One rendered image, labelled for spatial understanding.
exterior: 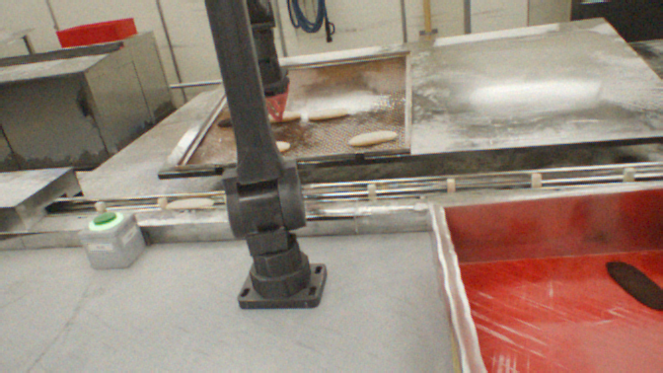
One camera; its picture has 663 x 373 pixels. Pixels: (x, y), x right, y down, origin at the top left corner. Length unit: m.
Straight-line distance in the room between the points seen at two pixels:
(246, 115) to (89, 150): 3.17
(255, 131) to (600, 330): 0.48
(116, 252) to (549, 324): 0.67
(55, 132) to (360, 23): 2.57
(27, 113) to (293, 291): 3.37
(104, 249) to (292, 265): 0.37
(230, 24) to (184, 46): 4.42
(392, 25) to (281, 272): 3.97
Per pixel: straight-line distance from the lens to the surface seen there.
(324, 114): 1.15
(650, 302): 0.72
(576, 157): 1.10
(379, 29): 4.57
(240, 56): 0.64
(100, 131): 3.68
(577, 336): 0.66
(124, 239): 0.93
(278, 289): 0.71
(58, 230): 1.08
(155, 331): 0.77
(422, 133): 1.04
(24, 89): 3.88
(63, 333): 0.85
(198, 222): 0.92
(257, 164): 0.66
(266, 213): 0.67
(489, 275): 0.74
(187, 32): 5.03
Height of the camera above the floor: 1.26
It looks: 25 degrees down
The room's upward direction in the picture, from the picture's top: 10 degrees counter-clockwise
